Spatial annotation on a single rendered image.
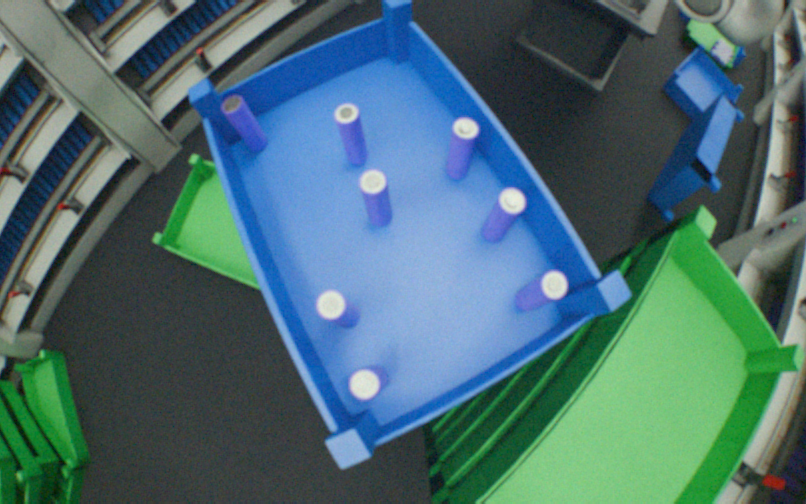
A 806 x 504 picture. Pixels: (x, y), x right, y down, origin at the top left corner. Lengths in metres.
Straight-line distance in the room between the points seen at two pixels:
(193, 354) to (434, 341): 0.61
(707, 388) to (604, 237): 0.50
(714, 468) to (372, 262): 0.37
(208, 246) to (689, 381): 0.82
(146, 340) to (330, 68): 0.70
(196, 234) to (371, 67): 0.58
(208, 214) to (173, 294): 0.19
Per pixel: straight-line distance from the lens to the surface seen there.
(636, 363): 0.34
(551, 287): 0.24
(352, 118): 0.27
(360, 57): 0.38
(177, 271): 0.86
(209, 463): 0.84
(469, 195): 0.31
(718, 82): 1.43
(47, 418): 1.25
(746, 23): 0.59
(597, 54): 0.94
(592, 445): 0.33
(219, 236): 0.82
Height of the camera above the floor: 0.69
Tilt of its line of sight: 75 degrees down
